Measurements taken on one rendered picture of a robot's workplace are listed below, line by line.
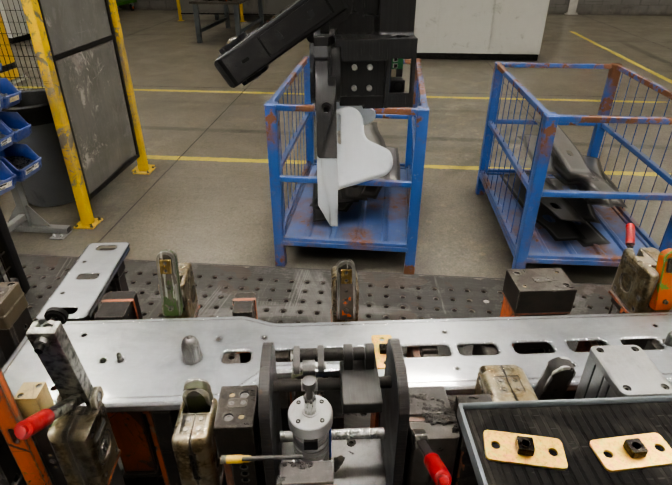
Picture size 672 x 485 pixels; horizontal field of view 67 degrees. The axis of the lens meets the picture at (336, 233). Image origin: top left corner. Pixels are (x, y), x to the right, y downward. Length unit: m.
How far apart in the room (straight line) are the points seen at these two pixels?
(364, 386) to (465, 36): 8.12
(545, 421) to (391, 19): 0.47
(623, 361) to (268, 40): 0.68
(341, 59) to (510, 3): 8.30
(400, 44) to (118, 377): 0.74
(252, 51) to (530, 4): 8.39
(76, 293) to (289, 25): 0.90
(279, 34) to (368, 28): 0.07
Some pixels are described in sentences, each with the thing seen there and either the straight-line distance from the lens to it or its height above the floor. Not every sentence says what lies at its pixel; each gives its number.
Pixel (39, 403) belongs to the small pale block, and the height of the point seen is 1.05.
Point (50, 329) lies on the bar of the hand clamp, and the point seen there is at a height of 1.21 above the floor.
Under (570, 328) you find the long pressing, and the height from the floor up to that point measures 1.00.
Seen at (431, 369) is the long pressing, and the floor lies 1.00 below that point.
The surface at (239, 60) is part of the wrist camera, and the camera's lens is 0.42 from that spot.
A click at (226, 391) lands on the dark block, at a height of 1.12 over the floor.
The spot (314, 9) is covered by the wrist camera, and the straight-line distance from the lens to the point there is 0.41.
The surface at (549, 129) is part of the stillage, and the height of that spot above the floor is 0.88.
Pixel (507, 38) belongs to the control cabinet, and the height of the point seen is 0.33.
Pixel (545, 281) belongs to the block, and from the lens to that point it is 1.14.
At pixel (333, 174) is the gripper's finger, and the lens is 0.39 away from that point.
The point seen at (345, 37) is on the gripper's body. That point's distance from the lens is 0.41.
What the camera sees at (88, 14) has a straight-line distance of 3.89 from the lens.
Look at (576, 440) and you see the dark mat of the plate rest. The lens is 0.66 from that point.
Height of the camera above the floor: 1.64
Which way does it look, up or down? 30 degrees down
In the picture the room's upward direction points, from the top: straight up
